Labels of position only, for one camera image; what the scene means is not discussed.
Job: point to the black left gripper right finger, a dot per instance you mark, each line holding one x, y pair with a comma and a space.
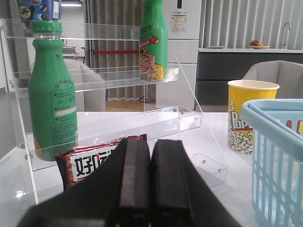
179, 195

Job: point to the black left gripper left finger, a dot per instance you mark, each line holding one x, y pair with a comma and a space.
116, 194

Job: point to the light blue plastic basket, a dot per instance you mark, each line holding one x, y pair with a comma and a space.
277, 167

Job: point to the maroon biscuit packet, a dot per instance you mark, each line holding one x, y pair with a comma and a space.
78, 163

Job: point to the yellow popcorn paper cup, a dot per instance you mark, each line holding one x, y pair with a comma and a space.
240, 132

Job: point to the green bottle near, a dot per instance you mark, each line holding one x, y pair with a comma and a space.
57, 133

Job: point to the clear acrylic left shelf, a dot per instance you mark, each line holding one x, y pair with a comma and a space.
17, 186

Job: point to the dark kitchen counter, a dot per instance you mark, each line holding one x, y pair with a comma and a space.
218, 66

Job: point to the red belt barrier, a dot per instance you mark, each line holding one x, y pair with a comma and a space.
148, 95

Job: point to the green cartoon bottle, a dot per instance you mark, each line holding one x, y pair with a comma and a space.
153, 43

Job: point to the grey armchair right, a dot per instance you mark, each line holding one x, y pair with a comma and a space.
288, 75

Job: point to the fruit plate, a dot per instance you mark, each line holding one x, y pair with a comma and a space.
255, 44

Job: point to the white refrigerator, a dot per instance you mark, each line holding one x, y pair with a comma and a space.
183, 23

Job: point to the chrome faucet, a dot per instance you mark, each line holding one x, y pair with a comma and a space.
284, 35

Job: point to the blue cookie package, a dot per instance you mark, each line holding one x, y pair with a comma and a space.
48, 10

